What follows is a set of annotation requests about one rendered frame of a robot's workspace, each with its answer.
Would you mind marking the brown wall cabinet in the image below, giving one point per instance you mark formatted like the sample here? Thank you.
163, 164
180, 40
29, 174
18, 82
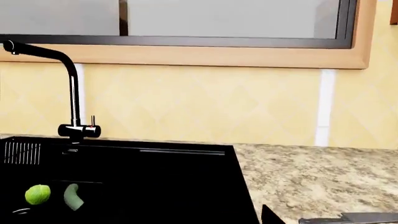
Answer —
394, 11

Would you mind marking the metal grille in sink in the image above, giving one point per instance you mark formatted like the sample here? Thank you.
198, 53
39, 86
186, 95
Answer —
22, 152

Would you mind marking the black kitchen faucet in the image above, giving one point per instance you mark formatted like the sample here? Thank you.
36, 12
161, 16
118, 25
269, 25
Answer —
74, 98

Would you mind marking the dark framed window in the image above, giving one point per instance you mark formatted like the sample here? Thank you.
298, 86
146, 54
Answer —
217, 21

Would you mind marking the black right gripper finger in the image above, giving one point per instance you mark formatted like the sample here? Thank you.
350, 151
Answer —
270, 217

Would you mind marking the round green lime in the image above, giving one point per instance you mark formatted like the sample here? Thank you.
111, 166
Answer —
37, 194

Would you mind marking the black kitchen sink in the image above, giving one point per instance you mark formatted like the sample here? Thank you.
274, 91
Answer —
149, 184

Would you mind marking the curved pale green vegetable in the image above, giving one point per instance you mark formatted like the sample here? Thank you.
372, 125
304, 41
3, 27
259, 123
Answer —
72, 197

